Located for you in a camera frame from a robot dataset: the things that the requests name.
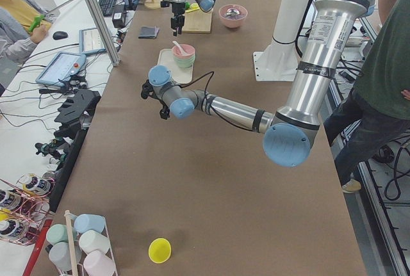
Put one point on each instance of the large pink bowl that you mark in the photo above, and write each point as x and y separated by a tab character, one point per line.
232	15

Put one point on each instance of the aluminium frame post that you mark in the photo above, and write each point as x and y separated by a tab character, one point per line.
102	28

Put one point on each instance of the green bowl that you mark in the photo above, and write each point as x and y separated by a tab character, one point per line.
185	62

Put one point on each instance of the blue plastic cup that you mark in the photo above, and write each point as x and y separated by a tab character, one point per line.
86	222

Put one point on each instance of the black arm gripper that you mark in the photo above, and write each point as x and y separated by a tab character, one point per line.
177	9

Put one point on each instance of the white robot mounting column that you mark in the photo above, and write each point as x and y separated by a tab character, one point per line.
279	61

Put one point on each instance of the pink plastic cup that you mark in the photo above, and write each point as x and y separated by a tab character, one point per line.
97	263

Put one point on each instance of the seated person in yellow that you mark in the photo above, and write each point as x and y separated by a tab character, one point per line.
24	24

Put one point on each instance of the grey plastic cup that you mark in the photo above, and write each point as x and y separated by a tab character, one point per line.
59	255

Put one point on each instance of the copper wire bottle basket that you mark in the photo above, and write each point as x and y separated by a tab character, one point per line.
24	208

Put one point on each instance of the black tool holder rack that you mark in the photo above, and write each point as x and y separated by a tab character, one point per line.
68	139

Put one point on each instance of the white ceramic spoon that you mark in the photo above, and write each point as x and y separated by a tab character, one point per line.
182	51

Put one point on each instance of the black keyboard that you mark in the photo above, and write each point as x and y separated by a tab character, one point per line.
106	7

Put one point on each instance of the blue teach pendant tablet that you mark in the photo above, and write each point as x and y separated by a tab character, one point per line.
61	68

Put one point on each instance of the yellow plastic cup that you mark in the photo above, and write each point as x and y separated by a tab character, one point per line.
159	250

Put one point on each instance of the wooden cutting board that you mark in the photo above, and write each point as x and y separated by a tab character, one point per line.
197	22

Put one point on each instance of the black computer mouse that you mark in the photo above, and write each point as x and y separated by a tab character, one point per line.
58	35

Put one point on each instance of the small pink bowl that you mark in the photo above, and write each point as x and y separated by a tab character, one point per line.
188	51

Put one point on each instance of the white wire cup rack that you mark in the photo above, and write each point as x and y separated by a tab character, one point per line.
77	256

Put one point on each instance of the yellow toy spoon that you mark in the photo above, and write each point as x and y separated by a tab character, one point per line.
193	7

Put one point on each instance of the white plastic cup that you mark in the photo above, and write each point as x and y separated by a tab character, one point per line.
92	240

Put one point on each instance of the standing person green shirt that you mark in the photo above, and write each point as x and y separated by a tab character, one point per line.
379	98

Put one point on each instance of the dark grey folded cloth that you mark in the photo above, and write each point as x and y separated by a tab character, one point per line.
147	32

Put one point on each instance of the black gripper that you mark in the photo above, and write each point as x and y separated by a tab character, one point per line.
164	112

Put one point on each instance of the mint green plastic cup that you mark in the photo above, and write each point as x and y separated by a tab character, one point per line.
57	233

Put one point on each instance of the black power adapter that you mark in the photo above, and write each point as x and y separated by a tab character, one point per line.
118	17

